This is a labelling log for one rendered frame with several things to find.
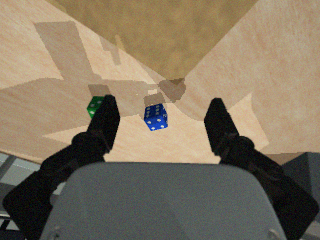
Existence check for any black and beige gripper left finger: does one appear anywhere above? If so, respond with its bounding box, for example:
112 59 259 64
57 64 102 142
2 95 120 240

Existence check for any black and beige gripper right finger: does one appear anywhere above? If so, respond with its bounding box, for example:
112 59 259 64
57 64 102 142
204 98 320 240

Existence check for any blue die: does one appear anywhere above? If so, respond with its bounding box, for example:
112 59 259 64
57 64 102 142
144 103 168 131

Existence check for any green die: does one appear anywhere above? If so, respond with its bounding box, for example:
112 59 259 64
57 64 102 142
86 96 104 119

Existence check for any tan square mat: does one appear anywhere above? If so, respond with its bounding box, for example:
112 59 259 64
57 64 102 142
45 0 259 86

